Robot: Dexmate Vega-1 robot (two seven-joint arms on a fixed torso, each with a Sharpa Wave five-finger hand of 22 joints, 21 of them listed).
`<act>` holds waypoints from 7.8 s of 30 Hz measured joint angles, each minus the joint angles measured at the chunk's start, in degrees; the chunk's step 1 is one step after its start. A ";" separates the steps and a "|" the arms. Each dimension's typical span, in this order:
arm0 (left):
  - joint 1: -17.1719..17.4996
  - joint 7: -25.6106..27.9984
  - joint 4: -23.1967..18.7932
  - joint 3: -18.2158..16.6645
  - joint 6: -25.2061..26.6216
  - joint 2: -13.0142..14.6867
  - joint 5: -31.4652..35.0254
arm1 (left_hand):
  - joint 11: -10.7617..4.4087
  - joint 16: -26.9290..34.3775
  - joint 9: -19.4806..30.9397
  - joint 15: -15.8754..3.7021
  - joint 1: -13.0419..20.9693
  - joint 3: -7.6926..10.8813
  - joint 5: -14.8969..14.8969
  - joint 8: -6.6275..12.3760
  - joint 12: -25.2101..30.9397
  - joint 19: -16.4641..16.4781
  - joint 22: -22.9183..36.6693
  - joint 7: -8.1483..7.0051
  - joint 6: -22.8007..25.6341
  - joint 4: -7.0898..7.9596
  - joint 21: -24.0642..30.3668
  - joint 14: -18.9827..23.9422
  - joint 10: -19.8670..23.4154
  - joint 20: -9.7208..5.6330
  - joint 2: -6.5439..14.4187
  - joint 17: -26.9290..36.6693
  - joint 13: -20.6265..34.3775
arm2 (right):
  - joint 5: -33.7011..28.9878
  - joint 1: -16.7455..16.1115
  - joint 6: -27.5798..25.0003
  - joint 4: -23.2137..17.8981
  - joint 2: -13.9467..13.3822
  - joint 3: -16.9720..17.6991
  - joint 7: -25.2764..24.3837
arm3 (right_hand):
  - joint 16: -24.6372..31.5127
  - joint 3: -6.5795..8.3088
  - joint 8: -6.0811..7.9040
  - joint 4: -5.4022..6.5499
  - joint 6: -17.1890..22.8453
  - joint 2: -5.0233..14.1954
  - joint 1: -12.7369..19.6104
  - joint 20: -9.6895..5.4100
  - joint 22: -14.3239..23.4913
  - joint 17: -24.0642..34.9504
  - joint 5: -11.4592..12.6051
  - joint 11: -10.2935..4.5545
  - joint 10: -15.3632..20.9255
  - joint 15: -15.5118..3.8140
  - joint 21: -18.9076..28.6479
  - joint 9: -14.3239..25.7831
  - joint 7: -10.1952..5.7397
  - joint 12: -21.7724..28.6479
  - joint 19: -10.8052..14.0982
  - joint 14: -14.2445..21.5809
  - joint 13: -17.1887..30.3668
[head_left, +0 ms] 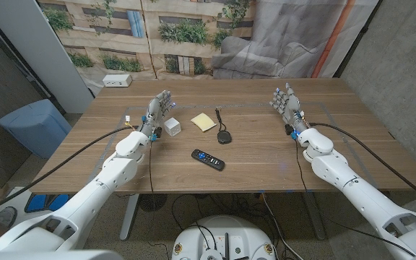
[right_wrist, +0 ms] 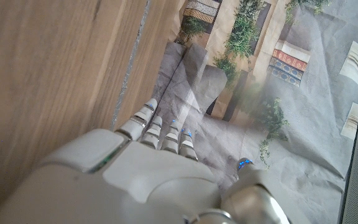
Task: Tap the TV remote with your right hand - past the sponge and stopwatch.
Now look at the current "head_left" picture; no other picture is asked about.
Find black backdrop frame pole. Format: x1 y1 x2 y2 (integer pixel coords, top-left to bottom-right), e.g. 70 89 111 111
333 0 383 79

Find white and blue floor object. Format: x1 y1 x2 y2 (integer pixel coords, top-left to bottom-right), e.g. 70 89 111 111
0 186 72 228

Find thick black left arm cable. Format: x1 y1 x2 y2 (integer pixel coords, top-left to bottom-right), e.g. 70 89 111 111
0 125 137 220

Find yellow sticky note pad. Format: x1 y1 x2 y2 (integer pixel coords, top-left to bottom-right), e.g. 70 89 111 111
190 112 217 133

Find small white wire connector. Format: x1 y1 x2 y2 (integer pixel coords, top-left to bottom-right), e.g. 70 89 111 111
123 114 137 130

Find white leaning panel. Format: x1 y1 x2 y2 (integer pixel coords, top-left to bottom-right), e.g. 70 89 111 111
0 0 95 115

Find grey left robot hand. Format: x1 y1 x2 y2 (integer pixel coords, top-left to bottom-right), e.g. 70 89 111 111
138 90 177 142

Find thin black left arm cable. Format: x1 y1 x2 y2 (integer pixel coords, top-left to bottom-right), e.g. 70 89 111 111
145 139 171 260

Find grey table leg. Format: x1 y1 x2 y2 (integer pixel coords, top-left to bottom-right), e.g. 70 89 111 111
301 191 326 241
119 194 140 242

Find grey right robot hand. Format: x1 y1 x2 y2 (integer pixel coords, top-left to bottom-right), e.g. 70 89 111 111
269 82 312 140

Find black round floor fan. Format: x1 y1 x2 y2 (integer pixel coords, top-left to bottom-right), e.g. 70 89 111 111
138 194 168 213

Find grey tape outline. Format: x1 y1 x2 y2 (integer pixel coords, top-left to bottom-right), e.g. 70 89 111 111
88 102 379 189

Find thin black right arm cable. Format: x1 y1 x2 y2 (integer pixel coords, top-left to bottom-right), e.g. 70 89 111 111
294 139 416 258

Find white power strip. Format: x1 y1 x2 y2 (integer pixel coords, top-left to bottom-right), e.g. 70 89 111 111
102 74 133 88

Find black stopwatch with cord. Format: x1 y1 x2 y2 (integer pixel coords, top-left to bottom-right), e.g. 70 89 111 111
214 108 233 145

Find white floor cable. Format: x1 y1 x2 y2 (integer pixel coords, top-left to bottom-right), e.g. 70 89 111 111
261 193 295 260

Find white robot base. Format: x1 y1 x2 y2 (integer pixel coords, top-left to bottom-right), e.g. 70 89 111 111
170 214 277 260

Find white robot torso edge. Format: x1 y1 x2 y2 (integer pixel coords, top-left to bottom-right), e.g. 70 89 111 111
0 240 124 260

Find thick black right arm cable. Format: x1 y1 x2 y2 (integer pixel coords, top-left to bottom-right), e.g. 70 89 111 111
308 122 416 209

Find white cube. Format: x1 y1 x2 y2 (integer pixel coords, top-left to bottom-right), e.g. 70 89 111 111
163 117 182 137

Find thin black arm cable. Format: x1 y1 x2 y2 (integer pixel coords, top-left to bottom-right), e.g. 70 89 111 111
145 139 171 260
294 139 416 258

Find black TV remote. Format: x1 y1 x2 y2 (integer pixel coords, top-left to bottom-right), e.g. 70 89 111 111
191 148 226 172

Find printed backdrop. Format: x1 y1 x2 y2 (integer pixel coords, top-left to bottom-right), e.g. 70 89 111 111
36 0 381 98

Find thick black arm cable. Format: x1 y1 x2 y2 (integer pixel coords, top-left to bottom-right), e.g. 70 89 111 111
0 125 137 220
308 122 416 209

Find blue plastic bin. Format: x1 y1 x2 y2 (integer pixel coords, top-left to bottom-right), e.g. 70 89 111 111
0 98 73 160

